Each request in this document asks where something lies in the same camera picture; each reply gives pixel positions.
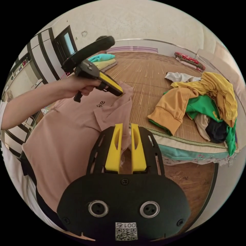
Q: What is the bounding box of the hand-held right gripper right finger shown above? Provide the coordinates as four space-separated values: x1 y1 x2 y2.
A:
131 124 146 172

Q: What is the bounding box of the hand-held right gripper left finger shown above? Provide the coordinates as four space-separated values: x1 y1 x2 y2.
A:
105 123 123 172

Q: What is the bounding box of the brown short sleeve shirt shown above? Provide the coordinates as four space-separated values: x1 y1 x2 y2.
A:
21 80 134 220

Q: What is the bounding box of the person's left forearm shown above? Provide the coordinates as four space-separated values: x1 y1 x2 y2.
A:
1 78 68 130

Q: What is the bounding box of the person's left hand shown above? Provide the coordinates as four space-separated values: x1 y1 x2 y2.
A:
64 75 102 97

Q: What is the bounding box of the folded stack of clothes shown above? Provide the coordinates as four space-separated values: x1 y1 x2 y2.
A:
89 53 118 71

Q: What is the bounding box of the bed with woven mat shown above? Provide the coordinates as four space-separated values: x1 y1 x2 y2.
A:
100 45 240 166

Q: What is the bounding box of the window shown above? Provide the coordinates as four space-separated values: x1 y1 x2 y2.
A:
54 25 78 58

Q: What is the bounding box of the black and white cupboard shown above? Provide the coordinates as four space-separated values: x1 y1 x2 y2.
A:
3 27 59 96

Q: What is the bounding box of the red patterned rolled blanket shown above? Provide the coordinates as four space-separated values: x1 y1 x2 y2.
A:
174 51 206 73

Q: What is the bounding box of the pile of clothes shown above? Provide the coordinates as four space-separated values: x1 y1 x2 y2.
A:
147 71 239 156

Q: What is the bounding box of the person's body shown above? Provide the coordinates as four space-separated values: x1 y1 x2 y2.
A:
0 100 93 241

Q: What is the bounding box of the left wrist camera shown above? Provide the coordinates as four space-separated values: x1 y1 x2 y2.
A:
61 35 115 72

